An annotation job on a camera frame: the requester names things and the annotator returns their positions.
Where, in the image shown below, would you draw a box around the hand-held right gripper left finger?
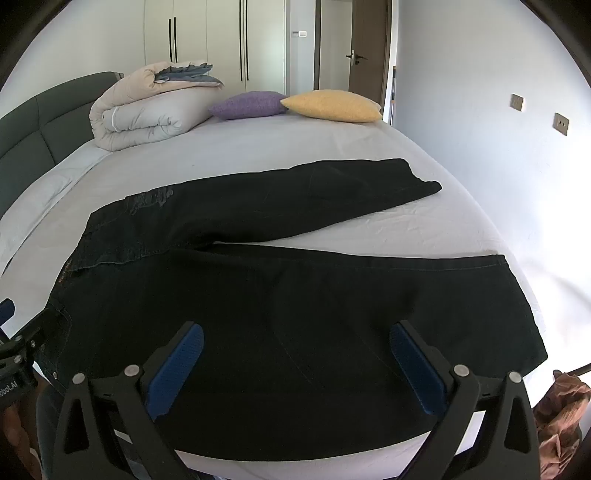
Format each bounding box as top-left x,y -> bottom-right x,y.
48,320 -> 206,480

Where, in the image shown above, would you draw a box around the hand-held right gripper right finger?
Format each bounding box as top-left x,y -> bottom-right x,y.
389,320 -> 541,480

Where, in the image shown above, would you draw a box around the black pants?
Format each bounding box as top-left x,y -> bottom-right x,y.
34,158 -> 549,462

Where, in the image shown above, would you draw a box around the person's left forearm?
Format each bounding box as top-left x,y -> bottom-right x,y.
0,401 -> 43,480

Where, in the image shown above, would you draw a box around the brown cloth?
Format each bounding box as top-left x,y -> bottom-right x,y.
532,369 -> 591,480

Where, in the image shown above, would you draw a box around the green padded headboard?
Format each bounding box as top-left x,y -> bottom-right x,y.
0,71 -> 125,188

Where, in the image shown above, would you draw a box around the folded beige duvet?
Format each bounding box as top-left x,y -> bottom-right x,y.
89,61 -> 225,152

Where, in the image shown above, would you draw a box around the bed with white sheet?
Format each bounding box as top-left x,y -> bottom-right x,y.
0,111 -> 555,480

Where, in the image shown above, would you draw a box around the purple pillow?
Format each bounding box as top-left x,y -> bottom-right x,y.
208,91 -> 289,121

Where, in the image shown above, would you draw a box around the yellow pillow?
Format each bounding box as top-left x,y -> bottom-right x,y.
280,89 -> 383,123

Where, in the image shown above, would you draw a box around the white wardrobe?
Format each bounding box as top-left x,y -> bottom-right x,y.
144,0 -> 287,96

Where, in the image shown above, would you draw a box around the brown door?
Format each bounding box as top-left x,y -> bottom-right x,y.
348,0 -> 393,106

